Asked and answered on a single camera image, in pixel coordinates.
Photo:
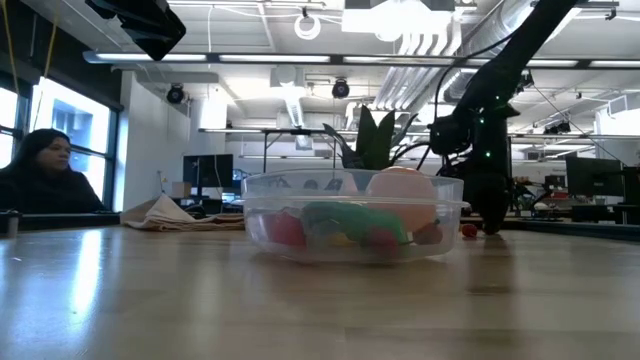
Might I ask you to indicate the large black monitor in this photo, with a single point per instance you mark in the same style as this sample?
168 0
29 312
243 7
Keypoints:
595 177

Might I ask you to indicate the folded beige cloth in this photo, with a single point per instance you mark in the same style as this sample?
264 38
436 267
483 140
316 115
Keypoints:
170 217

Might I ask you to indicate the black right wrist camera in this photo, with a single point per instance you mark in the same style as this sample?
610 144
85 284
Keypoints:
447 135

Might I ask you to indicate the green toy pea pod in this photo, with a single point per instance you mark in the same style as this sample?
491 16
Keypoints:
355 217

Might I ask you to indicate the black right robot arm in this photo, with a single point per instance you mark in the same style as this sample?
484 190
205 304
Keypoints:
525 45

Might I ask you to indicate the long ceiling light strip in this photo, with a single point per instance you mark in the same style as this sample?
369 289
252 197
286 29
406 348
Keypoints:
275 58

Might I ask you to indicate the large window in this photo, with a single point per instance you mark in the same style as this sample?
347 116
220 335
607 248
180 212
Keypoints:
85 125

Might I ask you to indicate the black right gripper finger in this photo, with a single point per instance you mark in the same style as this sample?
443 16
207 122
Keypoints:
491 200

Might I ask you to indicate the black metal workstation frame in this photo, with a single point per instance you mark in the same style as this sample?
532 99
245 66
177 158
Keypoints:
300 132

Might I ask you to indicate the black monitor on stand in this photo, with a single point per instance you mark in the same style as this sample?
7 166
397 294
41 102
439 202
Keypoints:
207 170

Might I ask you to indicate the peach coloured toy fruit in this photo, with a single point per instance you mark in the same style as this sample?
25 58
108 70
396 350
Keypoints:
400 195

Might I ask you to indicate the small grey cup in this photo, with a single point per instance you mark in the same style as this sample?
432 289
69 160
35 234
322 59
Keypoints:
13 225

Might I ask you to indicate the silver ceiling air duct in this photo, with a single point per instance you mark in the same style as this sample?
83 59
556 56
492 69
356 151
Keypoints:
500 20

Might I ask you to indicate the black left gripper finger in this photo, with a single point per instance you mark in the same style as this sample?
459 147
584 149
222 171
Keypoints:
157 35

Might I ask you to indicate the clear plastic tupperware container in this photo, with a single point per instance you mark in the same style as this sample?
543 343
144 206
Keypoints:
350 255

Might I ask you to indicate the black overhead camera rig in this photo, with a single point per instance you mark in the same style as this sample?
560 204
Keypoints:
526 81

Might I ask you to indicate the dark monitor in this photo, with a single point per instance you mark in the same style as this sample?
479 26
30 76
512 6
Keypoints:
632 185

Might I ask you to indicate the black ceiling camera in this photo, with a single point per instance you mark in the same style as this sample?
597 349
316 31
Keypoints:
175 94
341 89

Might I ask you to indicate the person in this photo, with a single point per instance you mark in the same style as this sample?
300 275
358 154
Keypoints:
45 185

